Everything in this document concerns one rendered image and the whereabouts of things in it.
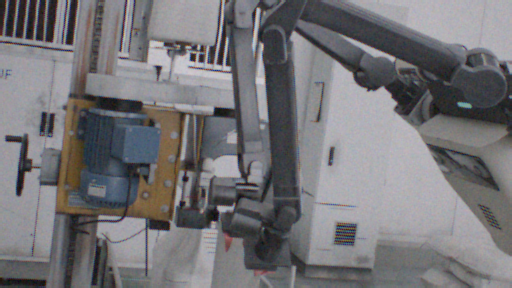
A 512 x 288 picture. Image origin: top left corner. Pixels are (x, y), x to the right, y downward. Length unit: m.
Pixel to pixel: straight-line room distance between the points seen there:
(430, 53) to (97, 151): 0.96
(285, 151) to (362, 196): 4.63
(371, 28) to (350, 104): 4.61
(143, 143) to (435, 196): 5.29
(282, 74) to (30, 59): 3.58
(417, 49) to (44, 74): 3.71
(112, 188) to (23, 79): 2.95
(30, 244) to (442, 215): 3.67
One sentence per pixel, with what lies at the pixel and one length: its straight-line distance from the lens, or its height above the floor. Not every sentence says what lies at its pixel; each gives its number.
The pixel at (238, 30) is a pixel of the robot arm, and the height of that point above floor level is 1.57.
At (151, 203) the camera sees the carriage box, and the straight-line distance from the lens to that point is 2.26.
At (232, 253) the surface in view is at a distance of 1.97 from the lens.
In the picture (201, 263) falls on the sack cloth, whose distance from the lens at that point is 2.55.
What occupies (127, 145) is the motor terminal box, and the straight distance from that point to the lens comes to 1.95.
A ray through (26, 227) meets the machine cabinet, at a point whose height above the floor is 0.38.
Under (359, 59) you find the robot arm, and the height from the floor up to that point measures 1.54.
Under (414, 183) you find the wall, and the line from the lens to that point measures 6.96.
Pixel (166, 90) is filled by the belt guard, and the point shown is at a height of 1.40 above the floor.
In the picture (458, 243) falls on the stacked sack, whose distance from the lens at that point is 5.10.
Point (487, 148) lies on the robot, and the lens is 1.63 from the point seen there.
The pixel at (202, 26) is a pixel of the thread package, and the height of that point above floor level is 1.57.
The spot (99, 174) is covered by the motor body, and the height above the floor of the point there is 1.17.
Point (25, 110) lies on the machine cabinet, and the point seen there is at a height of 1.09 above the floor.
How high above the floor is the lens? 1.46
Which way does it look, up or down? 3 degrees down
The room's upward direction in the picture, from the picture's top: 8 degrees clockwise
